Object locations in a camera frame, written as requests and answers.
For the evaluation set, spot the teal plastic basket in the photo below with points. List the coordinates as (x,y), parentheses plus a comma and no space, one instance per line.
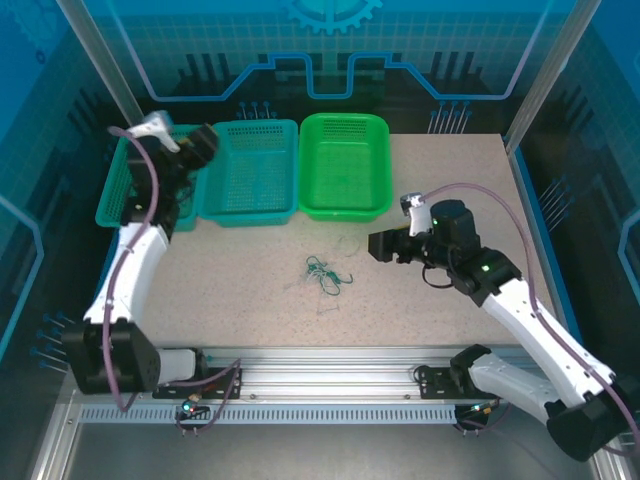
(250,175)
(116,192)

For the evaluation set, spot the aluminium frame post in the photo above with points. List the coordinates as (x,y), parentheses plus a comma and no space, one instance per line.
(550,75)
(100,55)

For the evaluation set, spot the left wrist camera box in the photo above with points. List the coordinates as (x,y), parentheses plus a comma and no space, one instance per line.
(150,125)

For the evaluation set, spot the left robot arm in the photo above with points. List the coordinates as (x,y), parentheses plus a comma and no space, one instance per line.
(130,270)

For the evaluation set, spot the aluminium mounting rail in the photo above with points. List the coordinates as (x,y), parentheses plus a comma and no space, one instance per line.
(325,375)

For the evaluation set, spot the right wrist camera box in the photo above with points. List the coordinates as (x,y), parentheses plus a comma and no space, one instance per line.
(417,215)

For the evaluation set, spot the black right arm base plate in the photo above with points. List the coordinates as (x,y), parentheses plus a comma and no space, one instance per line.
(435,385)

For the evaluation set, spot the connector with green light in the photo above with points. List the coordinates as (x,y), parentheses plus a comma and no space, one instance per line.
(475,410)
(190,407)

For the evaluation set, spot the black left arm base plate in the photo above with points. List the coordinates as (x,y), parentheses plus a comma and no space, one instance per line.
(176,391)

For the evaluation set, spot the green plastic basket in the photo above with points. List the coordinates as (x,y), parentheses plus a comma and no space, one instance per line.
(345,170)

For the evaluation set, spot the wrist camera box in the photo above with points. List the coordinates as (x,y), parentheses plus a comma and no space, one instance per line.
(417,215)
(150,125)

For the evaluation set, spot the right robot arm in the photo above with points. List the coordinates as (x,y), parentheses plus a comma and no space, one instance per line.
(530,320)

